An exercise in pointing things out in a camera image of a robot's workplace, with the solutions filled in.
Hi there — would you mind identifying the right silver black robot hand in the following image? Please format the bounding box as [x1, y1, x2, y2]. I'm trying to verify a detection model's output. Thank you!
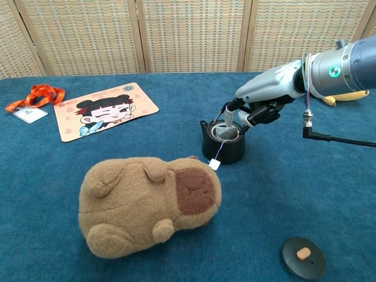
[224, 60, 306, 127]

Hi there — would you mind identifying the pyramid tea bag with string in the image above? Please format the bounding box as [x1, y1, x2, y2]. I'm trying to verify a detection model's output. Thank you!
[207, 123, 239, 171]

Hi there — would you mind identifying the black teapot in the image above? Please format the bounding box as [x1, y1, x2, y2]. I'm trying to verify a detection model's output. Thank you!
[199, 101, 247, 165]

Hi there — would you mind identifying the grey round disc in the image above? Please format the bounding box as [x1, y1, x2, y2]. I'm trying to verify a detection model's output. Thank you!
[281, 237, 327, 280]

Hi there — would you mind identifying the yellow plush toy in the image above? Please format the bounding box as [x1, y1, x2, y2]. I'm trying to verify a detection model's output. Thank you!
[321, 89, 370, 106]

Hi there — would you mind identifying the blue carpet table cover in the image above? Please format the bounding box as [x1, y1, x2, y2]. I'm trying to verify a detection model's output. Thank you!
[0, 70, 376, 282]

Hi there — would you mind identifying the pink cartoon girl mouse pad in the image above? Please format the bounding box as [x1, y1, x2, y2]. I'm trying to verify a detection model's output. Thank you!
[53, 82, 160, 143]

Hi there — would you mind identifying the woven rattan folding screen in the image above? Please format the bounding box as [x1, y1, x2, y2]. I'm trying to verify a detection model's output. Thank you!
[0, 0, 376, 77]

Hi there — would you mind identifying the brown capybara plush toy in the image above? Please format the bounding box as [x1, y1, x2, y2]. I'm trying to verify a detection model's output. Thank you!
[78, 155, 223, 259]

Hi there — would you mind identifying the white ID badge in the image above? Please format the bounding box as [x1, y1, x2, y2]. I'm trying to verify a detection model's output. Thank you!
[13, 105, 49, 124]

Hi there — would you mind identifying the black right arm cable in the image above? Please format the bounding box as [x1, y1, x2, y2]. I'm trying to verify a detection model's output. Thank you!
[302, 88, 376, 147]

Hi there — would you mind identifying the orange lanyard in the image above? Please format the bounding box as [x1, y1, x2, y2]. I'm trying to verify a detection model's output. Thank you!
[5, 84, 66, 113]

